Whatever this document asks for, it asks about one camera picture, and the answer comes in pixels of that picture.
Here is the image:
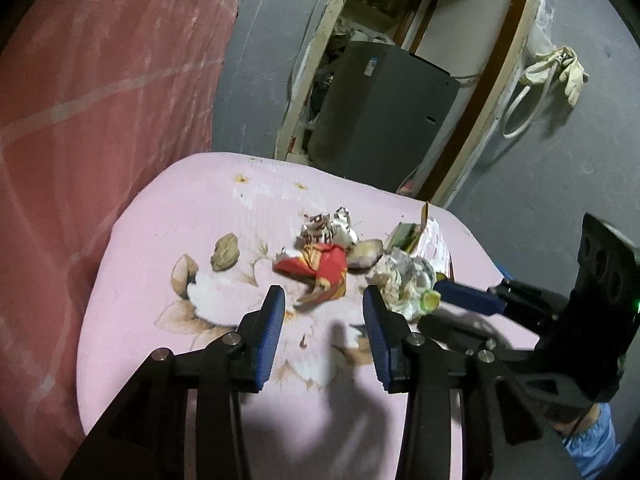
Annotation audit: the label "brown nut shell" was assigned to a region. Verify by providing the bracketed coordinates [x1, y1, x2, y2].
[210, 233, 240, 272]

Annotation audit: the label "red snack wrapper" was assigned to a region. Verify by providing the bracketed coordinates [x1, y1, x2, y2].
[272, 243, 348, 306]

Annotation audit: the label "yellow white carton wrapper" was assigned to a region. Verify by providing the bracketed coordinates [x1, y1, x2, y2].
[383, 203, 454, 280]

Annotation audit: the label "person right hand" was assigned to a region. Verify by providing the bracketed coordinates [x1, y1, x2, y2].
[547, 403, 601, 439]

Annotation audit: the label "pink quilted table cloth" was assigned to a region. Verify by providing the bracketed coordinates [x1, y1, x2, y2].
[70, 153, 502, 479]

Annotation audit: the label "grey washing machine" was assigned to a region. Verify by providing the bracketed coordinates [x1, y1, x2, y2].
[308, 41, 460, 193]

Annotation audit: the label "cream rubber gloves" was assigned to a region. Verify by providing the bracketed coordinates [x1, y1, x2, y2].
[520, 46, 589, 107]

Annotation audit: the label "red plaid cloth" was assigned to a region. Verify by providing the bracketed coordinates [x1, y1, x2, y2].
[1, 0, 238, 477]

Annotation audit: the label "white hose loop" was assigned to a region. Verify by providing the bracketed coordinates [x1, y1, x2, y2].
[501, 58, 559, 140]

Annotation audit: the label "wooden door frame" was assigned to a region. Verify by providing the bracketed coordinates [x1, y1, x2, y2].
[273, 0, 554, 208]

